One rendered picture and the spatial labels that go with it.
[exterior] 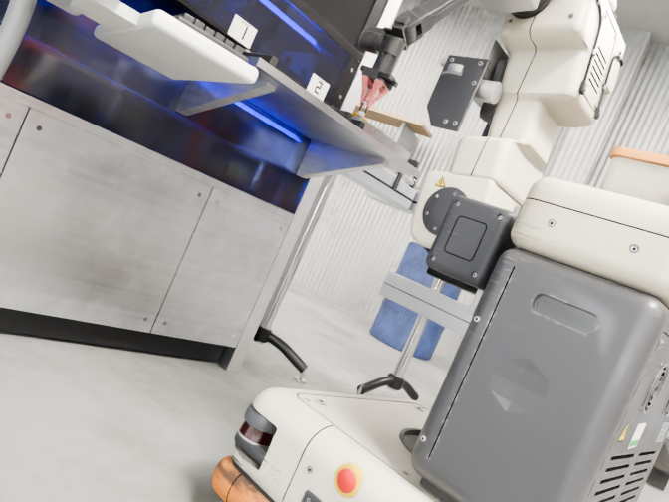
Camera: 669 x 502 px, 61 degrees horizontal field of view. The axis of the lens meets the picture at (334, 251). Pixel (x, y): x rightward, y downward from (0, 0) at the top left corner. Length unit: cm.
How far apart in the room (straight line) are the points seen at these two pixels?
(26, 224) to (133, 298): 38
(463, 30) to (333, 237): 244
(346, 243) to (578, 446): 506
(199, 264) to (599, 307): 128
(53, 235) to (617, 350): 131
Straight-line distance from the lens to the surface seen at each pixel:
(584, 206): 91
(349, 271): 575
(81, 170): 160
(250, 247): 193
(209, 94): 157
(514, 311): 90
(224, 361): 210
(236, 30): 176
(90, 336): 183
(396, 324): 439
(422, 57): 618
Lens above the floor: 59
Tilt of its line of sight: 1 degrees down
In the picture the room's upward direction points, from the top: 24 degrees clockwise
